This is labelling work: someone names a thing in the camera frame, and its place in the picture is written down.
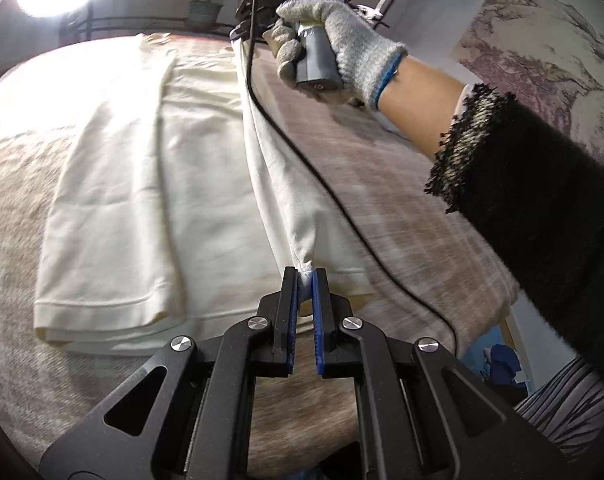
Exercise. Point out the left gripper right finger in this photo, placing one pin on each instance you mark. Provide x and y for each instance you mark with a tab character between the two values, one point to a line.
329	310

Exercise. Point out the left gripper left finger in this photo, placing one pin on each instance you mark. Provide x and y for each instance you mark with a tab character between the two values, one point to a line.
274	351

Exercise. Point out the cream white garment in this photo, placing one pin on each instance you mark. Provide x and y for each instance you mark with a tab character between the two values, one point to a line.
179	208

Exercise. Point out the right forearm black sleeve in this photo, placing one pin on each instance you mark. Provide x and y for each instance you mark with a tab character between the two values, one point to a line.
535	196

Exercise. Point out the striped grey clothing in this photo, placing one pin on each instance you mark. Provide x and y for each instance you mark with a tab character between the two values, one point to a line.
569	410

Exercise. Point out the right hand in grey glove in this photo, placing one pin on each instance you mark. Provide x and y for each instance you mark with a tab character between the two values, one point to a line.
366	60

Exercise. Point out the potted plant green pot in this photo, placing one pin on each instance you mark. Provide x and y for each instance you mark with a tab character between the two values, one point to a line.
203	14

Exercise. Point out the beige plaid bed blanket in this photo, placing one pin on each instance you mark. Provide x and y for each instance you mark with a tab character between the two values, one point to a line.
431	272

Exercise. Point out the blue object on floor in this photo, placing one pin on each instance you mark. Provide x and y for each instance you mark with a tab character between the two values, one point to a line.
502	373

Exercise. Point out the black metal rack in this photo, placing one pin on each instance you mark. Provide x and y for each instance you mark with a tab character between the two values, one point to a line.
85	25

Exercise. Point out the purple landscape wall hanging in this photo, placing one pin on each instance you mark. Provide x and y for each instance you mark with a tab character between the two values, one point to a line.
550	53

